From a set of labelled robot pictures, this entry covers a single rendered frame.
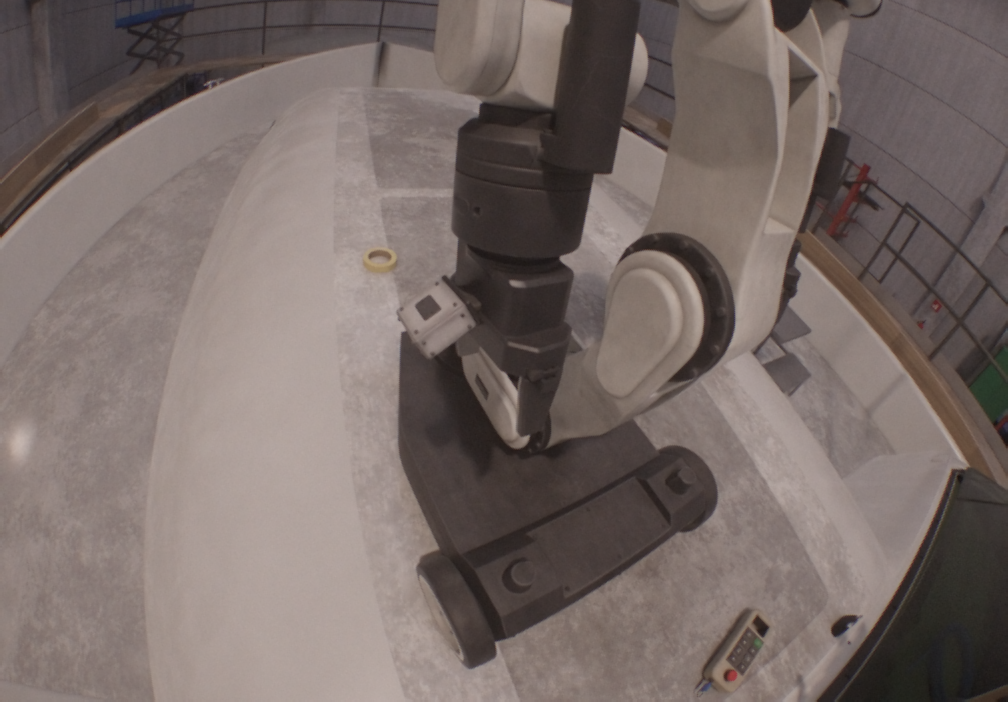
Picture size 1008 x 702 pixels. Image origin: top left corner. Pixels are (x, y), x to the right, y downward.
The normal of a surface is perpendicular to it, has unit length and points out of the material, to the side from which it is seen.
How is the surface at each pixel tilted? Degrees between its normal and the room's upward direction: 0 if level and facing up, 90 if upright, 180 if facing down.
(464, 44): 90
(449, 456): 0
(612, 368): 90
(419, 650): 0
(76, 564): 0
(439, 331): 79
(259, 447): 18
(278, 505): 14
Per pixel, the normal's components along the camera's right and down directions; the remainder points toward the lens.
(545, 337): 0.11, -0.84
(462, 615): 0.23, -0.63
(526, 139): -0.01, -0.22
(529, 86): 0.50, 0.52
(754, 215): -0.86, 0.19
